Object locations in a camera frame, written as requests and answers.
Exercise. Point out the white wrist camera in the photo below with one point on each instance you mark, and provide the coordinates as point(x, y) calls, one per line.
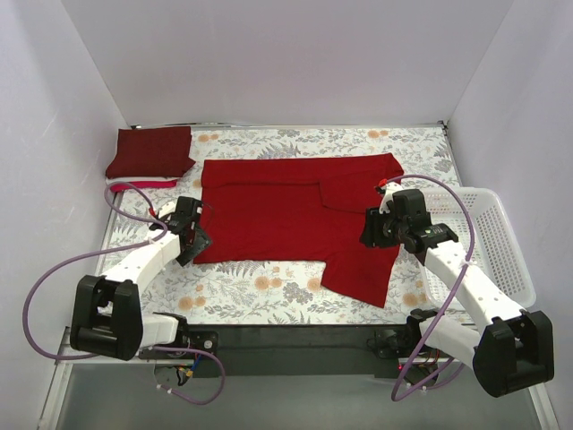
point(386, 190)
point(162, 213)

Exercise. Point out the floral table mat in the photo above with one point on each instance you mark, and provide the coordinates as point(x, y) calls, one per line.
point(284, 292)

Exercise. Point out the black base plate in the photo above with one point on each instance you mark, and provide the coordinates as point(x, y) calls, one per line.
point(309, 350)

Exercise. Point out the folded pink t-shirt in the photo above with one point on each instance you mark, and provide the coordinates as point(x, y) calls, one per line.
point(123, 184)

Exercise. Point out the folded dark red t-shirt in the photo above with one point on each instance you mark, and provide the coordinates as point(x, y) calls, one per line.
point(155, 152)

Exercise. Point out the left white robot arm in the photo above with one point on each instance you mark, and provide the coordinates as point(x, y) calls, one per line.
point(107, 316)

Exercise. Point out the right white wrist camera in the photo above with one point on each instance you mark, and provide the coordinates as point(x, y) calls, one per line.
point(386, 190)

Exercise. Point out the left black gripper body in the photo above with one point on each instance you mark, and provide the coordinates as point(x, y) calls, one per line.
point(197, 245)

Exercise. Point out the aluminium frame rail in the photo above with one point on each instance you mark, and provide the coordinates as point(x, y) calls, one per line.
point(70, 355)

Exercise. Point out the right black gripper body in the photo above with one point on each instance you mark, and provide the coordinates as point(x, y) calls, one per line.
point(372, 228)

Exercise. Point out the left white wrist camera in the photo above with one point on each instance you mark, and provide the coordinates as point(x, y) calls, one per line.
point(162, 213)

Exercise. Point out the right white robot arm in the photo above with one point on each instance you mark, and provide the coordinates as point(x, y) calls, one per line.
point(475, 274)

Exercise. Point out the white plastic basket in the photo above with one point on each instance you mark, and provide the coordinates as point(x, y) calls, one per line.
point(496, 251)

